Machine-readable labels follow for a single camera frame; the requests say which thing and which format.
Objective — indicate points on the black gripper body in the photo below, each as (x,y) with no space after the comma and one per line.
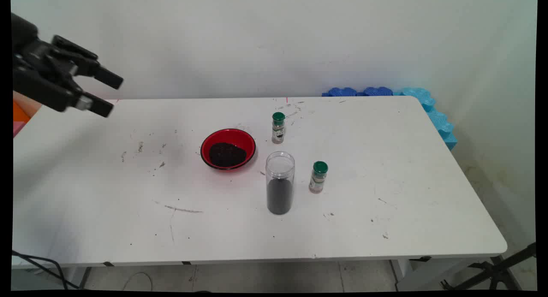
(30,44)

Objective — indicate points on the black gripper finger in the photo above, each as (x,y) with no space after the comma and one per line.
(51,93)
(85,61)

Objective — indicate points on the clear jar with black seeds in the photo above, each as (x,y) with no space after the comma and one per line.
(279,194)

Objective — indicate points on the orange box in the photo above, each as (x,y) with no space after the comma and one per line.
(19,113)

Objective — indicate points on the pink box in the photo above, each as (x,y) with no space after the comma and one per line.
(18,128)

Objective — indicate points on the red plastic bowl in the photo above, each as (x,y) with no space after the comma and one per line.
(227,134)

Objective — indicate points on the black seeds pile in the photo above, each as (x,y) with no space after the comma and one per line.
(227,155)

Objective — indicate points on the white table leg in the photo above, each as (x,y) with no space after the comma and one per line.
(75,277)
(402,271)

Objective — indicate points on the green-capped spice bottle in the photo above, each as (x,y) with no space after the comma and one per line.
(318,179)
(278,130)

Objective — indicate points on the dark blue foam piece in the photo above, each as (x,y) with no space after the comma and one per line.
(377,91)
(340,92)

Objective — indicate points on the light blue foam mat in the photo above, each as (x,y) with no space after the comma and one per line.
(436,117)

